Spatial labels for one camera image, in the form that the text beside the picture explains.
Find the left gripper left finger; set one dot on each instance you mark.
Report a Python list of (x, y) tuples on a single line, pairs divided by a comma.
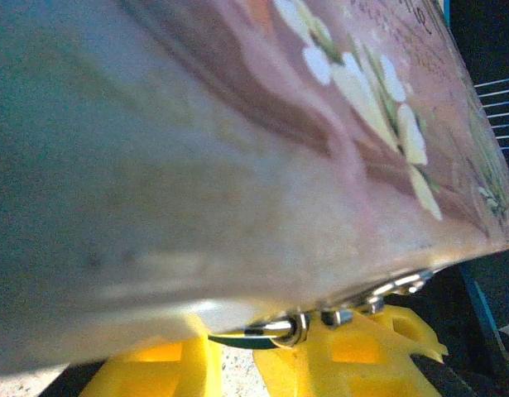
[(163, 368)]

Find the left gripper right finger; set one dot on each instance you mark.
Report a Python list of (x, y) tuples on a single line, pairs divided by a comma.
[(353, 355)]

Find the pink illustrated tin box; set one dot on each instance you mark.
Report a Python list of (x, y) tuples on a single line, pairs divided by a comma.
[(196, 165)]

